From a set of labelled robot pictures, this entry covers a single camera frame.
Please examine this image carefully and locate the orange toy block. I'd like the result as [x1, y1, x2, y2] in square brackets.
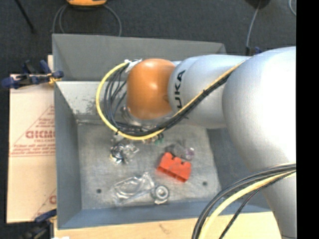
[156, 152, 193, 183]

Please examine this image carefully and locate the clear glass thing, purple tint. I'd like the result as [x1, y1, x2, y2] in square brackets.
[164, 143, 195, 161]

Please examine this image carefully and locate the grey metal bin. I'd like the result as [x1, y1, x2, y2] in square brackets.
[51, 33, 275, 230]

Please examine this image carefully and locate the brown cardboard board, red print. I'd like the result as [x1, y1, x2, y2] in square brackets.
[6, 73, 58, 224]

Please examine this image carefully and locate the clear plastic bottle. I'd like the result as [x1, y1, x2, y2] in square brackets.
[110, 172, 157, 207]

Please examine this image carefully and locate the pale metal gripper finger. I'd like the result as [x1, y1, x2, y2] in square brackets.
[111, 133, 133, 151]
[109, 147, 140, 164]

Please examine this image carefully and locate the round clear glass thing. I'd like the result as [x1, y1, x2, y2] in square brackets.
[151, 184, 170, 205]

